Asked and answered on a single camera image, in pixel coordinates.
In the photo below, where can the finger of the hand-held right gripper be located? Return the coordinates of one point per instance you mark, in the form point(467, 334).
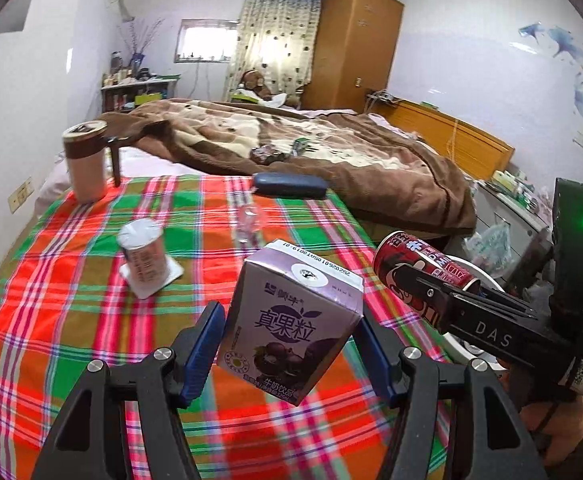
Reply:
point(431, 292)

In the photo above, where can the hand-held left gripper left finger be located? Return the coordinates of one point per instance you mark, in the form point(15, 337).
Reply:
point(204, 350)

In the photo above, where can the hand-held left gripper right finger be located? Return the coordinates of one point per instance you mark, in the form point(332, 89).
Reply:
point(376, 355)

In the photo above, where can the red drink can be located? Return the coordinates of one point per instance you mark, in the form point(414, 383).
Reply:
point(406, 255)

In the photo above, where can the purple milk carton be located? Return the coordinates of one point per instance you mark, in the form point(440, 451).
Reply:
point(281, 330)

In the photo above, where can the person's right hand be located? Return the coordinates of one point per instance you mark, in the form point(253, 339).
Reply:
point(561, 427)

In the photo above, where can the white plastic bag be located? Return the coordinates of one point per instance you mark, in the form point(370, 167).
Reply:
point(491, 242)

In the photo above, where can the white yoghurt cup red label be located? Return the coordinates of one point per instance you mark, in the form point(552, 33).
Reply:
point(144, 255)

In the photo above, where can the white nightstand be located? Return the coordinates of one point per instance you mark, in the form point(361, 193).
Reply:
point(516, 212)

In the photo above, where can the brown blanket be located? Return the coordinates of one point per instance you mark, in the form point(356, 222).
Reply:
point(371, 175)

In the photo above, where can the clear small glass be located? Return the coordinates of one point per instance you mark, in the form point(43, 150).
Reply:
point(246, 225)

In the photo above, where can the green white packets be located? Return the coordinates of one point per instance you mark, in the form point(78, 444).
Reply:
point(516, 187)

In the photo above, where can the plaid bed cloth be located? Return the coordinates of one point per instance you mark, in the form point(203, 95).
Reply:
point(71, 320)

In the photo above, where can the wooden headboard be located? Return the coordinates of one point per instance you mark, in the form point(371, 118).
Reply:
point(471, 145)

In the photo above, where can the dark blue glasses case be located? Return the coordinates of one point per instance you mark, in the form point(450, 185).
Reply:
point(289, 185)

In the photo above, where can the small green white box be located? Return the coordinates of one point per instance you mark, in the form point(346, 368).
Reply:
point(304, 146)

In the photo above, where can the white bed sheet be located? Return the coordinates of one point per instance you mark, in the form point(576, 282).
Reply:
point(136, 165)

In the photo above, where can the small dark box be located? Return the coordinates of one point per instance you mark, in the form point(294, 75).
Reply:
point(269, 154)

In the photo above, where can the brown and cream thermos mug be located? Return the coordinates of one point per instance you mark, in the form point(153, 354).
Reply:
point(86, 170)

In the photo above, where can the wooden wardrobe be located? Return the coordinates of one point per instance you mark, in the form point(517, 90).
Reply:
point(351, 45)

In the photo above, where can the cluttered shelf desk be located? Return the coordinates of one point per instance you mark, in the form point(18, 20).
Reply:
point(136, 95)

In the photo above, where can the brown teddy bear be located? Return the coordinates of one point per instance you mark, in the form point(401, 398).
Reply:
point(254, 82)

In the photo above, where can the dotted curtain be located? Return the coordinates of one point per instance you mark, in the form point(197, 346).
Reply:
point(276, 30)

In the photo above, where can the window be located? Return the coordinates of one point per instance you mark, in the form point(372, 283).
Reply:
point(206, 40)

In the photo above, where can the vase with dry branches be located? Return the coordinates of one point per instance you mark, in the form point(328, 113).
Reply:
point(139, 45)

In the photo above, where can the wall socket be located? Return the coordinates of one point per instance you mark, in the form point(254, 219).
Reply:
point(21, 195)

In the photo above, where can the dolphin wall sticker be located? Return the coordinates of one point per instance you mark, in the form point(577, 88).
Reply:
point(556, 37)

